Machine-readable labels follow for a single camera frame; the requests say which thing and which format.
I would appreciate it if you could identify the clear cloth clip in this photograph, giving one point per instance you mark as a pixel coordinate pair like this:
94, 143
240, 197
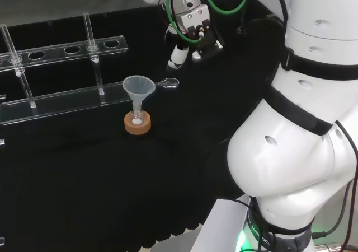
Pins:
2, 141
2, 239

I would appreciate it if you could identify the clear acrylic funnel stand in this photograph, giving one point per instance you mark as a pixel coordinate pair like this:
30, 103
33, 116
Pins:
70, 103

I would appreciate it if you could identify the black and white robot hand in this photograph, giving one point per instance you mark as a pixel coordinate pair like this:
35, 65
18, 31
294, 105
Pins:
195, 19

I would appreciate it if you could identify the small glass round-bottom flask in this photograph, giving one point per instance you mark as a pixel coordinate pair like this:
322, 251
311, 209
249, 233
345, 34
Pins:
137, 121

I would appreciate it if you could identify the black bench cloth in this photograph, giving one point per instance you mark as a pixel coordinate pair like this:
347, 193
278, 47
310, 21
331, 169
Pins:
84, 179

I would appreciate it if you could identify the clear plastic funnel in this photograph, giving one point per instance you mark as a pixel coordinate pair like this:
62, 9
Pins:
139, 86

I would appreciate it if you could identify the clear glass weighing funnel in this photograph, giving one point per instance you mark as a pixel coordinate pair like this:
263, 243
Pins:
169, 82

